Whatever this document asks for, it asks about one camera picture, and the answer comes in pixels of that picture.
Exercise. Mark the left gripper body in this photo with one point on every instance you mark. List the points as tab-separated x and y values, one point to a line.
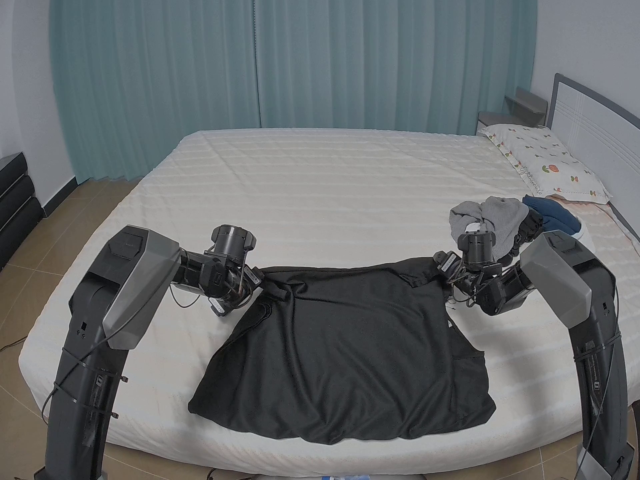
235	288

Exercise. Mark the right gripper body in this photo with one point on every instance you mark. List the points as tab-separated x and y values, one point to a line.
452	270

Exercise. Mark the black T-shirt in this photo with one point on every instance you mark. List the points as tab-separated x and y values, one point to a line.
350	358

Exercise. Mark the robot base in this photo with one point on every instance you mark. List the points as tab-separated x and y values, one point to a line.
345	477

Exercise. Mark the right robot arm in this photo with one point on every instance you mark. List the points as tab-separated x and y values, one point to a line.
555	278

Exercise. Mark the pile of clothes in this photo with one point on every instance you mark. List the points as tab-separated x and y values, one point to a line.
500	218

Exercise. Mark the bed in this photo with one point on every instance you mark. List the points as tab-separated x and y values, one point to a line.
300	193

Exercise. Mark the white printed pillow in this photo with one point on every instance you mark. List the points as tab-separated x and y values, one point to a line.
545	158

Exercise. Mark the grey bedside table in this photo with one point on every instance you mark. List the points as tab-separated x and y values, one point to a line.
520	108

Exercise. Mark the blue-green curtain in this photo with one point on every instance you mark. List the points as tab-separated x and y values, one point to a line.
390	48
160	68

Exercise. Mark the black chest of drawers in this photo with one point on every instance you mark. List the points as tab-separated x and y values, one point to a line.
17	203

